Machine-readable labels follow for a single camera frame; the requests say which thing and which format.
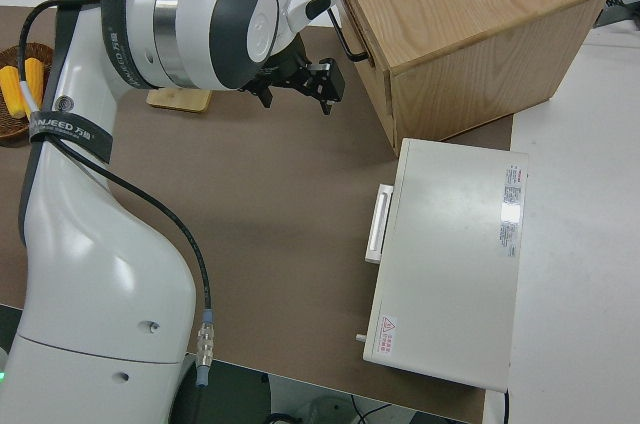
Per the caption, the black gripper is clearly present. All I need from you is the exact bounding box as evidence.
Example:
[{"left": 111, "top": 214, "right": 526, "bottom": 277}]
[{"left": 238, "top": 39, "right": 347, "bottom": 117}]

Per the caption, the black metal drawer handle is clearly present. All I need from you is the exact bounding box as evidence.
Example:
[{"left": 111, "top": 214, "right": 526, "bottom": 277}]
[{"left": 327, "top": 6, "right": 371, "bottom": 63}]

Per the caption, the light wooden drawer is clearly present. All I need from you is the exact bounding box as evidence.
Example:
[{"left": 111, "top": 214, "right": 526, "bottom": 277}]
[{"left": 329, "top": 0, "right": 386, "bottom": 70}]

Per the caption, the brown table mat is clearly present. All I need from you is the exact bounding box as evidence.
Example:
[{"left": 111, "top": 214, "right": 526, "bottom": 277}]
[{"left": 0, "top": 4, "right": 515, "bottom": 424}]

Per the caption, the light wooden cabinet box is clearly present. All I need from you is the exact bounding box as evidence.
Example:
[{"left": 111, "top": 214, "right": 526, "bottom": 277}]
[{"left": 322, "top": 0, "right": 614, "bottom": 148}]

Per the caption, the white toaster oven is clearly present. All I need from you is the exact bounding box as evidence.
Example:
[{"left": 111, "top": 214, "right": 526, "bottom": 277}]
[{"left": 355, "top": 137, "right": 530, "bottom": 393}]

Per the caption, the yellow corn cob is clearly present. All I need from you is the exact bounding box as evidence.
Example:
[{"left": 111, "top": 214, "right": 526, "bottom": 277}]
[
  {"left": 23, "top": 57, "right": 46, "bottom": 105},
  {"left": 0, "top": 66, "right": 26, "bottom": 119}
]

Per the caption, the brown wicker basket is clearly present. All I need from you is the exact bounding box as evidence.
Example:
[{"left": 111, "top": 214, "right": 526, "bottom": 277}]
[{"left": 0, "top": 42, "right": 55, "bottom": 148}]

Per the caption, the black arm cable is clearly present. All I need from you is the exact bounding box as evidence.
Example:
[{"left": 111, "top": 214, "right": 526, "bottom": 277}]
[{"left": 17, "top": 0, "right": 217, "bottom": 388}]

